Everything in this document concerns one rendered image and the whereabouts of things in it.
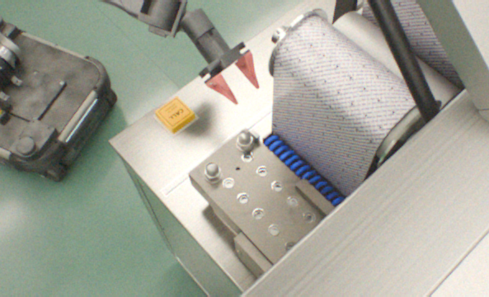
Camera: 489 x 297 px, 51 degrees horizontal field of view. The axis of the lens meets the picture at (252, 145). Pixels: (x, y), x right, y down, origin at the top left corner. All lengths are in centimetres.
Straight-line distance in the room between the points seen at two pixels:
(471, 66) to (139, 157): 96
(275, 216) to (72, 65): 149
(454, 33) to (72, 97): 195
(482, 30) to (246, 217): 72
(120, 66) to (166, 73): 23
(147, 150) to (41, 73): 114
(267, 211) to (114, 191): 130
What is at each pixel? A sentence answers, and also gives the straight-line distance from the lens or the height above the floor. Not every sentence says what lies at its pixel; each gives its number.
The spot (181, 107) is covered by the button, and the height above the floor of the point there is 92.
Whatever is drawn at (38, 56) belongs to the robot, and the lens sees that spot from 241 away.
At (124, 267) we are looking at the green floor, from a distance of 212.
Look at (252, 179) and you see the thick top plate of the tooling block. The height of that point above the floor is 103.
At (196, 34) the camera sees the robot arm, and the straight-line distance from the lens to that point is 108.
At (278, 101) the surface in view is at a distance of 99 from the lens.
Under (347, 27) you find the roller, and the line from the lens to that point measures 101.
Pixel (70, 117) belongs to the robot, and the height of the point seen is 24.
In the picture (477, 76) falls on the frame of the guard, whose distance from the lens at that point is 40.
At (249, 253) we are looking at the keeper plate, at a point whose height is 102.
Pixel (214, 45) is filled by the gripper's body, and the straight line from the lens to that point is 107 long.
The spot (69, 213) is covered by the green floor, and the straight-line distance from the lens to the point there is 226.
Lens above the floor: 198
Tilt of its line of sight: 62 degrees down
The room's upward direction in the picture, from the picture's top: 2 degrees counter-clockwise
